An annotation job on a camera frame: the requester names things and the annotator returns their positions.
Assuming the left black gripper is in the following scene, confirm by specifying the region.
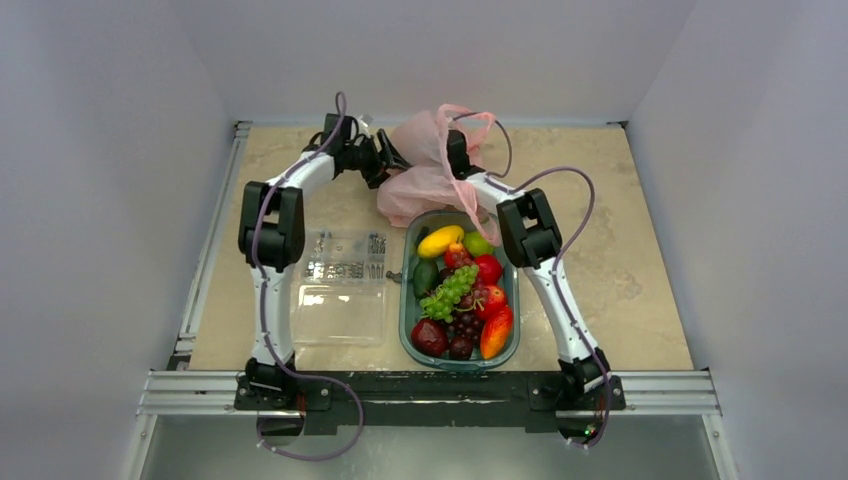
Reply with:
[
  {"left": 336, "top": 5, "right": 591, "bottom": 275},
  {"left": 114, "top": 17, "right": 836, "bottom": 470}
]
[{"left": 343, "top": 130, "right": 411, "bottom": 189}]

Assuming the pink plastic bag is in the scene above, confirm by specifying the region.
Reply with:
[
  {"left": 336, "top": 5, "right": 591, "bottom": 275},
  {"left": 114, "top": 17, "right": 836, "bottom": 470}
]
[{"left": 377, "top": 104, "right": 501, "bottom": 246}]

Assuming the green fake grape bunch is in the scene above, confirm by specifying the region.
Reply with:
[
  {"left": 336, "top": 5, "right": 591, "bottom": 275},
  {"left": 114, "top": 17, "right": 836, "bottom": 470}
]
[{"left": 419, "top": 265, "right": 482, "bottom": 324}]

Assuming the red fake grape bunch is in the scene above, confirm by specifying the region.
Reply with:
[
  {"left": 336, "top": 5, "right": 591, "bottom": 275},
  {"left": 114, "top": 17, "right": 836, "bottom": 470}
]
[{"left": 443, "top": 259, "right": 485, "bottom": 311}]

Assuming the small dark fake plum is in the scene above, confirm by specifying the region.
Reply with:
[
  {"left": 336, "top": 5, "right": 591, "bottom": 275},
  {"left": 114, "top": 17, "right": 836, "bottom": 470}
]
[{"left": 448, "top": 335, "right": 475, "bottom": 361}]

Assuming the orange red fake mango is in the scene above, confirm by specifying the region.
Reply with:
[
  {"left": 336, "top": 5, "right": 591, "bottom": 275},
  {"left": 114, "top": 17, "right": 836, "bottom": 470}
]
[{"left": 479, "top": 306, "right": 514, "bottom": 360}]

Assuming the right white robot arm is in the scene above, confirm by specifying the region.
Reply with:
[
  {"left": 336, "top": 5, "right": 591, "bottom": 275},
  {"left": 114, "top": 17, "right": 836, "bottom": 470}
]
[{"left": 446, "top": 129, "right": 614, "bottom": 415}]

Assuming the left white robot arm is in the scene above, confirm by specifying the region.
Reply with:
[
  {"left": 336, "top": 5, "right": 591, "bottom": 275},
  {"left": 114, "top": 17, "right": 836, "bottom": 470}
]
[{"left": 237, "top": 113, "right": 411, "bottom": 409}]

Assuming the yellow fake mango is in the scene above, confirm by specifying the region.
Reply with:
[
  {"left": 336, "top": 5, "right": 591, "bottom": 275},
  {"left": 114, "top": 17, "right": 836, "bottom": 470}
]
[{"left": 417, "top": 225, "right": 465, "bottom": 259}]

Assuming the green fake apple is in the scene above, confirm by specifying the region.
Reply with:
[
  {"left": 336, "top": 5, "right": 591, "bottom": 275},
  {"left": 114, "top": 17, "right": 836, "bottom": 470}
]
[{"left": 462, "top": 231, "right": 495, "bottom": 258}]

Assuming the green fake avocado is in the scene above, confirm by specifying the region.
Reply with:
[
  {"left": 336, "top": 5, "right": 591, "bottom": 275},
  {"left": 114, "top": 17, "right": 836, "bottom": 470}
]
[{"left": 411, "top": 258, "right": 440, "bottom": 299}]

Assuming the red fake tomato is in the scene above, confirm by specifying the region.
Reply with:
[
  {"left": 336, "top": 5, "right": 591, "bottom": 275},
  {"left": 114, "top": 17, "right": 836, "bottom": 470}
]
[{"left": 474, "top": 254, "right": 503, "bottom": 286}]

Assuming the dark red fake apple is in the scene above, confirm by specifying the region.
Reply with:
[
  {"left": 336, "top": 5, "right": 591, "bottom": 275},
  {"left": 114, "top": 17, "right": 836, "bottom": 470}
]
[{"left": 410, "top": 318, "right": 449, "bottom": 357}]

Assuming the purple fake grape bunch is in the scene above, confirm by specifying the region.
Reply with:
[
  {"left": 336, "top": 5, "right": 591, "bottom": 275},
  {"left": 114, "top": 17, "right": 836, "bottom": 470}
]
[{"left": 439, "top": 311, "right": 485, "bottom": 345}]

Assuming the teal plastic bin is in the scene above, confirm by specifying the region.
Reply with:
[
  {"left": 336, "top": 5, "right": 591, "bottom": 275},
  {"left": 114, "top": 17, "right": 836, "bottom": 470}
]
[{"left": 398, "top": 211, "right": 520, "bottom": 372}]

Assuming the small red yellow fruit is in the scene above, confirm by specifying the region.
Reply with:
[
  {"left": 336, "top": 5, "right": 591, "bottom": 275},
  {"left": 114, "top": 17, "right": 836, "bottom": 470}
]
[{"left": 443, "top": 243, "right": 473, "bottom": 269}]

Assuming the small dark bolt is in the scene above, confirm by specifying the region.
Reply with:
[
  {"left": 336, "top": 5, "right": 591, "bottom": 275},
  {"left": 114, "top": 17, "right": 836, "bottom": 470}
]
[{"left": 385, "top": 271, "right": 403, "bottom": 284}]

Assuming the clear plastic screw box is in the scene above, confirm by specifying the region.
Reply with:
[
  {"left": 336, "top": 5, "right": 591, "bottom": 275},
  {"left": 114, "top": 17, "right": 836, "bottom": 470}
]
[{"left": 291, "top": 228, "right": 388, "bottom": 346}]

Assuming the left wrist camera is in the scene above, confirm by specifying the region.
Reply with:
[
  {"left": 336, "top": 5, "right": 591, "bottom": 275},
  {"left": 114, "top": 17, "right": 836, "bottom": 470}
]
[{"left": 356, "top": 114, "right": 374, "bottom": 136}]

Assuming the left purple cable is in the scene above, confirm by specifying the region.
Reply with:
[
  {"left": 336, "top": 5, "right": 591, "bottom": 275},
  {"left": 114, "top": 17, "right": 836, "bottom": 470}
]
[{"left": 248, "top": 91, "right": 366, "bottom": 464}]

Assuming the purple cable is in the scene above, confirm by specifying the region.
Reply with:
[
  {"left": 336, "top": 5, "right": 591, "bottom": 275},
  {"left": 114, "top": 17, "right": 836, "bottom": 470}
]
[
  {"left": 450, "top": 110, "right": 614, "bottom": 452},
  {"left": 248, "top": 91, "right": 366, "bottom": 464}
]

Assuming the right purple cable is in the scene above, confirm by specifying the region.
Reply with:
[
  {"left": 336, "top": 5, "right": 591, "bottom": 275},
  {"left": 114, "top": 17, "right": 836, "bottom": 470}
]
[{"left": 450, "top": 110, "right": 614, "bottom": 452}]

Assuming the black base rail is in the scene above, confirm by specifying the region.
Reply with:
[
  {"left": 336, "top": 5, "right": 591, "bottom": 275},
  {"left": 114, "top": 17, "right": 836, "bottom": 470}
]
[{"left": 234, "top": 368, "right": 626, "bottom": 439}]

